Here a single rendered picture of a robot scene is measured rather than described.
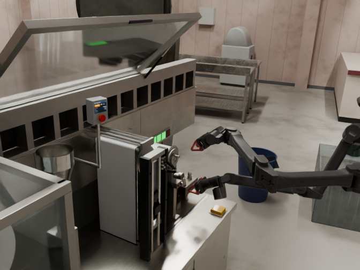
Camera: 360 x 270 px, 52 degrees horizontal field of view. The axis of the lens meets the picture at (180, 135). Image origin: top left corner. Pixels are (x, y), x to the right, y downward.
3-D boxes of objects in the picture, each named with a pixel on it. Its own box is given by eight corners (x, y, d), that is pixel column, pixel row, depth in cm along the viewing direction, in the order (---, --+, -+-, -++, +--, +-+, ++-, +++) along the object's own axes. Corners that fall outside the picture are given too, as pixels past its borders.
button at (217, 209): (220, 216, 216) (221, 212, 215) (210, 212, 219) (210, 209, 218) (225, 210, 222) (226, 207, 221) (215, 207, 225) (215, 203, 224)
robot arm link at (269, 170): (262, 197, 140) (264, 174, 136) (251, 180, 152) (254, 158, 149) (372, 193, 145) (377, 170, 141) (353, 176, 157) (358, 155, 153)
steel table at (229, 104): (157, 101, 774) (158, 53, 738) (250, 112, 720) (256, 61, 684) (143, 111, 708) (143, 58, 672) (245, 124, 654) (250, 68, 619)
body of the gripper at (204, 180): (207, 186, 213) (218, 184, 209) (199, 194, 205) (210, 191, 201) (202, 177, 213) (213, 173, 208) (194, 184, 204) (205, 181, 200)
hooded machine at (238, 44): (251, 83, 971) (257, 27, 921) (247, 88, 914) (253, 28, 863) (224, 80, 994) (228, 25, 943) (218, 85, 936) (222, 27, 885)
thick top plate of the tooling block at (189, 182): (185, 196, 222) (185, 187, 220) (131, 179, 240) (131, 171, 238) (197, 186, 235) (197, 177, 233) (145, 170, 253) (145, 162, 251)
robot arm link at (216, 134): (236, 144, 185) (238, 128, 182) (227, 152, 176) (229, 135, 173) (214, 139, 191) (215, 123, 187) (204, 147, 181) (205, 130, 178)
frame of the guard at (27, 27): (31, 42, 102) (17, 19, 102) (-37, 134, 134) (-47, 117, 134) (208, 23, 195) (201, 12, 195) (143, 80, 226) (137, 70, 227)
